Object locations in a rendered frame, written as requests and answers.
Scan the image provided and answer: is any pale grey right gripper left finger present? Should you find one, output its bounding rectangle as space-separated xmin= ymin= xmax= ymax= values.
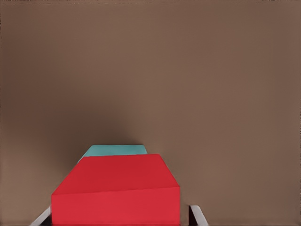
xmin=30 ymin=206 xmax=52 ymax=226

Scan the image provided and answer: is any red wooden cube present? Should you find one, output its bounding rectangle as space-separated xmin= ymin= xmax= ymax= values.
xmin=51 ymin=153 xmax=181 ymax=226

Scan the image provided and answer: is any blue wooden cube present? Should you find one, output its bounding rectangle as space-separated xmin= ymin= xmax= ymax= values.
xmin=77 ymin=144 xmax=148 ymax=165

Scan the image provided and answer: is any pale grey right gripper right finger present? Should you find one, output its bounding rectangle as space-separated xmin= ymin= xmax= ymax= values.
xmin=188 ymin=204 xmax=209 ymax=226

